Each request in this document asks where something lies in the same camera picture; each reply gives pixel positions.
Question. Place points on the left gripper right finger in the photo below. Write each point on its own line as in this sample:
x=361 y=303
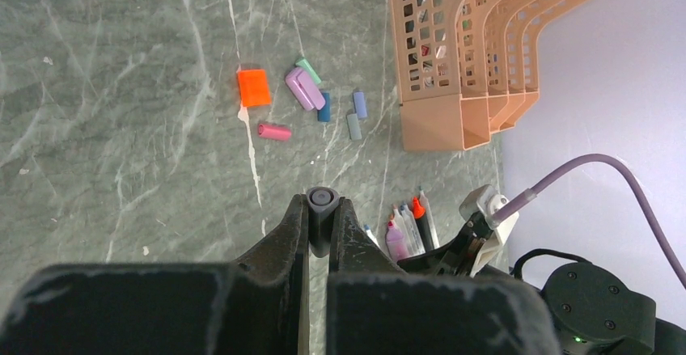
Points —
x=374 y=307

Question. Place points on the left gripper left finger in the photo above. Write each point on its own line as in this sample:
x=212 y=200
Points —
x=255 y=304

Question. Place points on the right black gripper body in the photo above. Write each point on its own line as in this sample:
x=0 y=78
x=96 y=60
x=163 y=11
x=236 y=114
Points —
x=460 y=257

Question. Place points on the black orange highlighter body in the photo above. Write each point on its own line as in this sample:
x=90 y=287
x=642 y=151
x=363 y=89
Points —
x=423 y=225

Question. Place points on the purple highlighter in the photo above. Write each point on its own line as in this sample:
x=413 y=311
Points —
x=396 y=244

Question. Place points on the pink capped white marker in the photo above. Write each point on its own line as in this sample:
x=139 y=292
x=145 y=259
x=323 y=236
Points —
x=415 y=238

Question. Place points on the teal capped white marker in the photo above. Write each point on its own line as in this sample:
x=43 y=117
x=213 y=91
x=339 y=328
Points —
x=424 y=201

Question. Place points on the dark grey marker cap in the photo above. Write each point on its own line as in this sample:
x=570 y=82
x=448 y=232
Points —
x=322 y=203

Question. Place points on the grey pen cap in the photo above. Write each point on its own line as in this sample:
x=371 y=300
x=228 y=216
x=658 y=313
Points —
x=355 y=132

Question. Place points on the pink marker cap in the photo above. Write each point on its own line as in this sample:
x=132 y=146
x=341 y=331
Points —
x=274 y=132

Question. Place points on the orange highlighter cap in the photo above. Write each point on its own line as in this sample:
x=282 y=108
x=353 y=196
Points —
x=254 y=88

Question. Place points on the blue capped white marker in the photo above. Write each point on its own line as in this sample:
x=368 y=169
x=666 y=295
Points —
x=399 y=221

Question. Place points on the grey capped white marker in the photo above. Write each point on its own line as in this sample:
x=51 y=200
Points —
x=371 y=235

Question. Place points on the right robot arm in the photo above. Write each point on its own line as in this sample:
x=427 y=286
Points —
x=593 y=311

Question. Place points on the lavender marker cap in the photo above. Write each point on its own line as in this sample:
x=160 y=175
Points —
x=360 y=108

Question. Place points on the dark blue marker cap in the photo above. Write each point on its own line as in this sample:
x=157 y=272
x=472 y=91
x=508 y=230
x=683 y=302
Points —
x=324 y=114

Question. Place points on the orange mesh file organizer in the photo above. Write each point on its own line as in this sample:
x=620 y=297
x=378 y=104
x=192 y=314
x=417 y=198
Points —
x=467 y=69

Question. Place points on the green marker cap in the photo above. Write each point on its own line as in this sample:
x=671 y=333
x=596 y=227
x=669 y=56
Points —
x=303 y=63

